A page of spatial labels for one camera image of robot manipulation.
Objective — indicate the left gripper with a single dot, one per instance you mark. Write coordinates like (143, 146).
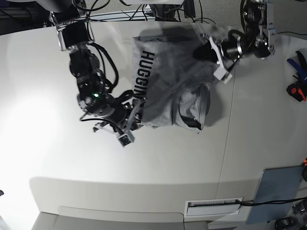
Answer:
(225, 53)

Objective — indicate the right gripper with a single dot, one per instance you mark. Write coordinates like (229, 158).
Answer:
(118, 115)

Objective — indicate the grey T-shirt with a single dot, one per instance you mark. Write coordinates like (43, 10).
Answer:
(174, 85)

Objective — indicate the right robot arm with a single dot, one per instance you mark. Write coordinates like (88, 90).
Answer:
(95, 72)

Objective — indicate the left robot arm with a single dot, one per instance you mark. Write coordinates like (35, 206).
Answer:
(257, 38)

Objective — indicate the black red clamp tool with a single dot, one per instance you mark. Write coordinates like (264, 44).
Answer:
(298, 91)

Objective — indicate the orange black tool at edge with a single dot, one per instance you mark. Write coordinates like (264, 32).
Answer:
(304, 172)

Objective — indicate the blue-grey flat board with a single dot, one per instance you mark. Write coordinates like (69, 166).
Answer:
(275, 184)

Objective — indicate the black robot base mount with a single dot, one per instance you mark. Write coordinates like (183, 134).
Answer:
(164, 12)

